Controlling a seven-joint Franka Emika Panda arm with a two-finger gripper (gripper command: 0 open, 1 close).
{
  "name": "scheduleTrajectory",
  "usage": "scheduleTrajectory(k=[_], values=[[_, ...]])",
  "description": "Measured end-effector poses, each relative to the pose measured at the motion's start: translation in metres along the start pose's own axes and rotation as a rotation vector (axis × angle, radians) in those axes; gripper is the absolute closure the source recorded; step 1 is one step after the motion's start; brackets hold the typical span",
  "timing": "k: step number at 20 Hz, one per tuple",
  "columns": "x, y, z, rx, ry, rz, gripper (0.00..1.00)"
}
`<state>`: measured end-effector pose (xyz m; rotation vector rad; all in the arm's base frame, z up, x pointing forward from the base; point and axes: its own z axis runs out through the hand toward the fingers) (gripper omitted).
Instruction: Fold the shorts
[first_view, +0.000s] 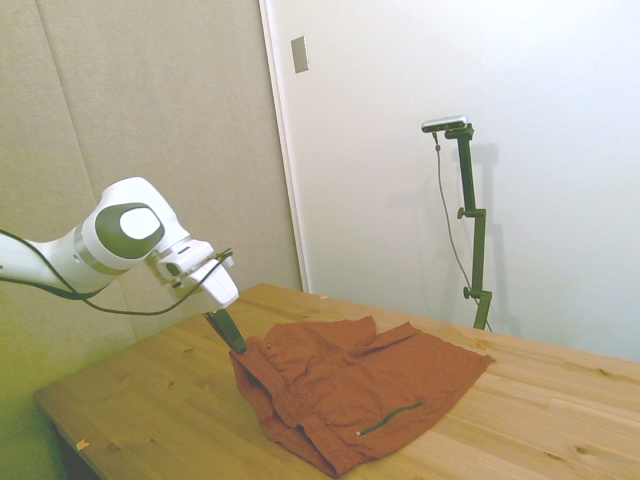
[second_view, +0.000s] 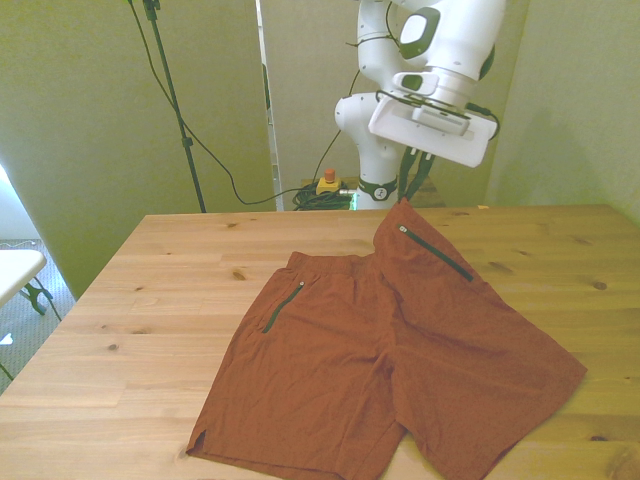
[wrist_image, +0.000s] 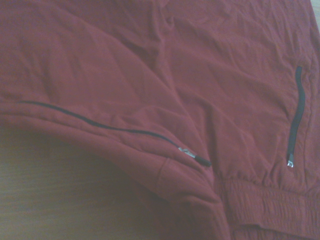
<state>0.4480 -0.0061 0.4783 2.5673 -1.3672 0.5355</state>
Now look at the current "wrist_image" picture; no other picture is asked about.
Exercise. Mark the rust red shorts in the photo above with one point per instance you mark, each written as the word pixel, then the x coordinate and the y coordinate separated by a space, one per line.
pixel 175 87

